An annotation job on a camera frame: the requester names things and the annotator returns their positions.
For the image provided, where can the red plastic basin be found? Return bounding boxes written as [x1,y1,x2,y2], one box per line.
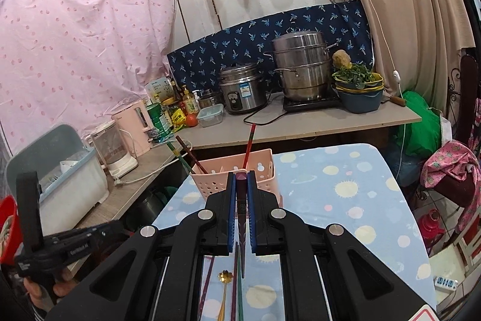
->
[0,195,18,265]

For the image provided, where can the white cord switch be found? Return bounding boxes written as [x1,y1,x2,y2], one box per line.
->
[336,0,406,107]

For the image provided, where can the wooden counter board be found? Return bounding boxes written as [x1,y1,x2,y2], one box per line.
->
[71,91,423,269]

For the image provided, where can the brown ginger root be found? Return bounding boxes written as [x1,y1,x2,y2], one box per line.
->
[332,49,353,68]

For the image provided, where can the white power cord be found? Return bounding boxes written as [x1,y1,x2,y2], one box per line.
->
[113,140,177,188]

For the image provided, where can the clear food container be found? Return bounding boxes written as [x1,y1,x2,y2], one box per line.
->
[196,105,225,128]

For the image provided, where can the yellow packet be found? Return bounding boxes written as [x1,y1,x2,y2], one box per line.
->
[171,108,187,128]

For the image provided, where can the pink perforated utensil basket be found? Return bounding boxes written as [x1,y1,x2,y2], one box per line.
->
[190,148,282,203]

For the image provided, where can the steel steamer pot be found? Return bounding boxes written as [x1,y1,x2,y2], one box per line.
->
[271,29,339,101]

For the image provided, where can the steel rice cooker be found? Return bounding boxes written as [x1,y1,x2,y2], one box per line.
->
[219,63,268,116]

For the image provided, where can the pink floral cloth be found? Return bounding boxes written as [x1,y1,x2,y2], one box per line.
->
[421,140,481,231]

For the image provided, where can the red chopstick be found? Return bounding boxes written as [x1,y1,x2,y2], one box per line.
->
[242,123,257,170]

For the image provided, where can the black induction cooker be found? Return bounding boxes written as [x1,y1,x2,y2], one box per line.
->
[282,90,344,114]

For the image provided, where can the black power cord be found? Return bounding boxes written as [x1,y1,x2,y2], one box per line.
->
[242,91,287,126]

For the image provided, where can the navy printed cloth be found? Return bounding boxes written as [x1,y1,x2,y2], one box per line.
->
[165,0,374,96]

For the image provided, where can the green tin can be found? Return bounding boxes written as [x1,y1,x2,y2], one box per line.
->
[146,103,172,139]

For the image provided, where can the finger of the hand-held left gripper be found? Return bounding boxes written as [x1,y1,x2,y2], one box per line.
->
[86,221,125,246]

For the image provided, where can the gold flower spoon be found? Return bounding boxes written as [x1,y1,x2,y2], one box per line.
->
[216,269,231,321]

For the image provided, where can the wooden handled knife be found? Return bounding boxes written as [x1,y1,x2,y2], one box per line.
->
[381,95,408,107]

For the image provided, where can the small steel pot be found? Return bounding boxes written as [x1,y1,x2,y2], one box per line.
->
[197,90,223,110]

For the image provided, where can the white printed carton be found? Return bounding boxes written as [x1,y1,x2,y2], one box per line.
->
[146,78,171,104]

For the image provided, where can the pink electric kettle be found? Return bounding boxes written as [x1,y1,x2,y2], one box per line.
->
[112,99,155,158]

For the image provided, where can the dark maroon chopstick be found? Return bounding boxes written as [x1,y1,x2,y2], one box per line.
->
[236,172,247,278]
[231,244,239,321]
[175,135,207,174]
[201,255,216,321]

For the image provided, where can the yellow plastic colander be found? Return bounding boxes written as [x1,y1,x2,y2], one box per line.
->
[334,76,384,93]

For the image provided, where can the white glass jug appliance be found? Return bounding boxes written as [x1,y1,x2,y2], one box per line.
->
[86,120,139,178]

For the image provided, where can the person's left hand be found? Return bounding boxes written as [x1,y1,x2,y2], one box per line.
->
[23,267,81,313]

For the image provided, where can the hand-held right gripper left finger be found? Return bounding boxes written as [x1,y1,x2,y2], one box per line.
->
[45,172,238,321]

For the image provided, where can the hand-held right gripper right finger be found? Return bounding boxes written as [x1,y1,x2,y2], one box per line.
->
[246,171,433,321]

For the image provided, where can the green plastic bag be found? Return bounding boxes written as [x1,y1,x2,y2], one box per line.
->
[394,91,445,158]

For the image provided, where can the blue plastic basin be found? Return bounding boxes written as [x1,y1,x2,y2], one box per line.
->
[336,86,384,114]

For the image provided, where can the light blue printed tablecloth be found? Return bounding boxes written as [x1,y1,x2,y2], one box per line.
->
[150,142,438,321]

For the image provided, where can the dark wooden chair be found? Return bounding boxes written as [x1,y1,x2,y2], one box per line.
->
[447,48,481,149]

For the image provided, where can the beige curtain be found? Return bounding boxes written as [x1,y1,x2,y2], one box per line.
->
[323,0,476,119]

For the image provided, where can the yellow label bottle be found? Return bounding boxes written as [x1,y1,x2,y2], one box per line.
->
[183,85,198,115]

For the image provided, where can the green leafy vegetables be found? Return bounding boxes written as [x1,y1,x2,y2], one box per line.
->
[331,63,380,85]

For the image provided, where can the pink dotted curtain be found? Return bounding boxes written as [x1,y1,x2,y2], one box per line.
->
[0,0,177,156]

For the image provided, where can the white dish drainer box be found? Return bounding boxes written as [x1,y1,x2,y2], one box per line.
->
[5,123,109,231]

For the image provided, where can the white power strip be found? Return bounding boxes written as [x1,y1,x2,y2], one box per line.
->
[434,276,459,292]

